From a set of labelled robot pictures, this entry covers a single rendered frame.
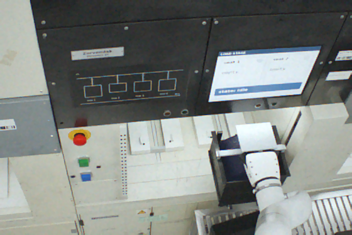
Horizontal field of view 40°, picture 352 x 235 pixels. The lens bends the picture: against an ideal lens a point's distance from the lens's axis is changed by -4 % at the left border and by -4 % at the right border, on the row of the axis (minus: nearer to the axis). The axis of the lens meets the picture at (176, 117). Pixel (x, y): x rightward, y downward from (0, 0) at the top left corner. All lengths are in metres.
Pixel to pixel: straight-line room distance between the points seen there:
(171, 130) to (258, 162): 0.57
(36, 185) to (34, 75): 0.58
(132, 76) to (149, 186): 0.75
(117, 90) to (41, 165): 0.44
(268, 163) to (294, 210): 0.24
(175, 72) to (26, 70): 0.37
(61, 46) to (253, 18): 0.45
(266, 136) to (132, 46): 0.62
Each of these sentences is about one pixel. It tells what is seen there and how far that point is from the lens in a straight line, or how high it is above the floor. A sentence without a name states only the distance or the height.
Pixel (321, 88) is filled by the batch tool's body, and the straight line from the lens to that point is 1.52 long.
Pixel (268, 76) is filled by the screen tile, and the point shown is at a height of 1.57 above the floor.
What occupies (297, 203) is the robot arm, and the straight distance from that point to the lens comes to 1.41.
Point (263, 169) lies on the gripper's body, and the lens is 1.57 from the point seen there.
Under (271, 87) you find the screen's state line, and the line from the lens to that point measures 1.44.
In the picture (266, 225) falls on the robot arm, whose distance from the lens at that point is 1.16.
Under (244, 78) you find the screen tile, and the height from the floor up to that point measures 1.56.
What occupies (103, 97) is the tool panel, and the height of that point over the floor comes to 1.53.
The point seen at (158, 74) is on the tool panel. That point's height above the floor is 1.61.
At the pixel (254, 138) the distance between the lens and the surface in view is 1.62.
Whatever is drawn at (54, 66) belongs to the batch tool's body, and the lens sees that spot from 1.24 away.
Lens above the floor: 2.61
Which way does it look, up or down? 55 degrees down
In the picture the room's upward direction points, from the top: 7 degrees clockwise
